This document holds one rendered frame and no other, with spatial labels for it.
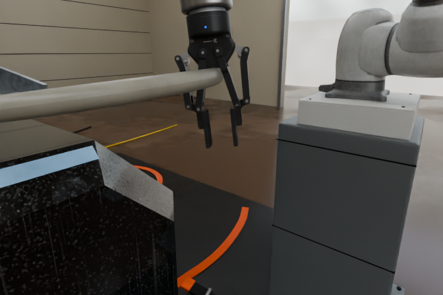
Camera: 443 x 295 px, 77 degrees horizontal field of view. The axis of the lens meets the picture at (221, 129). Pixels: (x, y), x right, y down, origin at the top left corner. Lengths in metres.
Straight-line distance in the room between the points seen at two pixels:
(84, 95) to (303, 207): 0.84
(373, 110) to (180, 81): 0.64
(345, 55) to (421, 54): 0.21
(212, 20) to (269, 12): 5.15
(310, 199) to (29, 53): 5.85
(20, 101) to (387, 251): 0.96
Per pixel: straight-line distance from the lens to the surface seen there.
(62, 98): 0.35
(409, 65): 0.94
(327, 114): 0.93
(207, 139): 0.52
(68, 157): 0.71
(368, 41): 0.97
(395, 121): 0.90
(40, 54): 6.38
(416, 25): 0.90
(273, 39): 5.54
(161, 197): 0.87
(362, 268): 1.08
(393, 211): 0.96
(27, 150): 0.74
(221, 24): 0.48
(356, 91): 1.00
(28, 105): 0.36
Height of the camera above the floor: 1.03
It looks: 15 degrees down
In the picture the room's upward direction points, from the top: straight up
